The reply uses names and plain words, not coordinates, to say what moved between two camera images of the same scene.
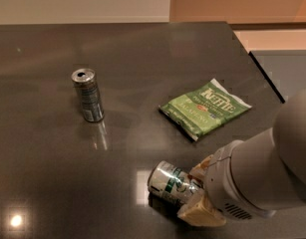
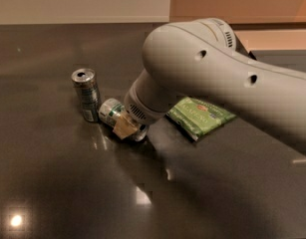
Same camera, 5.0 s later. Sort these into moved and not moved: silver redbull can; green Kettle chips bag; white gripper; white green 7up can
Moved: white green 7up can; white gripper
Not moved: green Kettle chips bag; silver redbull can
